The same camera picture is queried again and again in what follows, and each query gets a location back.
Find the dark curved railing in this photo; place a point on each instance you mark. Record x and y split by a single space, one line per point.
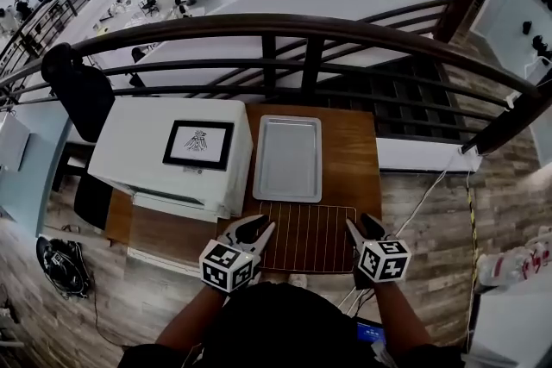
276 23

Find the person's left forearm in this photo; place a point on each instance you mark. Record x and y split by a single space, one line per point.
190 321

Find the person's right forearm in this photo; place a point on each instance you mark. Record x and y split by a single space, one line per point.
399 314

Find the white toaster oven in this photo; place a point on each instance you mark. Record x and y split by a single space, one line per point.
138 129

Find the person's right shoe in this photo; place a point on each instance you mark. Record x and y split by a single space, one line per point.
297 281

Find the person's black top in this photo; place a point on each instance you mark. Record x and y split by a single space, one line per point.
280 332

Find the brown wooden table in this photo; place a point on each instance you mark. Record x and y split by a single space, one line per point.
349 168

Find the white microwave oven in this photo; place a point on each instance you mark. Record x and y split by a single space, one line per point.
13 142

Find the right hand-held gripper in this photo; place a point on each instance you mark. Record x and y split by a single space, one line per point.
384 260

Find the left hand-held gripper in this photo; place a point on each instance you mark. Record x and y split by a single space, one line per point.
226 267

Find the plastic bag with red print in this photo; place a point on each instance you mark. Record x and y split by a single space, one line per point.
513 260

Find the silver baking tray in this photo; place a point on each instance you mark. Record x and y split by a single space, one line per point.
288 159

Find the black office chair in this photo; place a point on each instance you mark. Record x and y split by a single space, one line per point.
82 95

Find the black round helmet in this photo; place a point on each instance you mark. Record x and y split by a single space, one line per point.
42 254

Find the white side table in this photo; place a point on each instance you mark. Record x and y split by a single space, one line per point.
513 327

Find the black framed picture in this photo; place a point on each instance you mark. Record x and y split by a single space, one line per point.
198 144

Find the light blue desk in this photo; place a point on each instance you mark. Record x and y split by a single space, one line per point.
26 194

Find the phone with blue screen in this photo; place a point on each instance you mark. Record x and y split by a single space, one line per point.
371 334

